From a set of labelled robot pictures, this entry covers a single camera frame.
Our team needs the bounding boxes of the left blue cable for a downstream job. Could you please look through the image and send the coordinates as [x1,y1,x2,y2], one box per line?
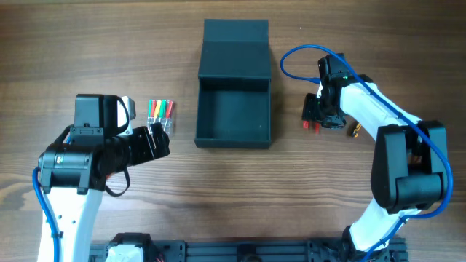
[31,166,61,262]

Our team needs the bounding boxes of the orange black pliers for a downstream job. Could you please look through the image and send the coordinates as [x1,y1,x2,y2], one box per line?
[350,122,362,138]

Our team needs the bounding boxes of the right blue cable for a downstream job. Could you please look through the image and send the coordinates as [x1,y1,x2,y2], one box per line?
[279,44,454,262]

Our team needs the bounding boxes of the blue cable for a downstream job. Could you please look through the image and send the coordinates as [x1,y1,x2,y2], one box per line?
[31,166,61,262]
[279,44,454,262]

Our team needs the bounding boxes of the red handled snips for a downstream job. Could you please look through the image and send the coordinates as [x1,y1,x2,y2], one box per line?
[303,120,321,135]

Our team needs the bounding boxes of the dark green open box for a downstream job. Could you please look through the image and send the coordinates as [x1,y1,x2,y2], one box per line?
[194,19,272,149]

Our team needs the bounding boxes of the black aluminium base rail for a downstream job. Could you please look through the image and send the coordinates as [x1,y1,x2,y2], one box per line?
[88,238,409,262]

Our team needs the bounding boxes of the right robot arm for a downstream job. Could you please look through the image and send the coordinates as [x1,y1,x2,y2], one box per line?
[302,54,453,254]

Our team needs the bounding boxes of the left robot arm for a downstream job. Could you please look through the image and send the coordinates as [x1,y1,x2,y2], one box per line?
[32,94,170,261]

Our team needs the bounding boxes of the clear screwdriver set case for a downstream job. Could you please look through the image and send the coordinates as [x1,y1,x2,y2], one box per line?
[147,100,175,136]

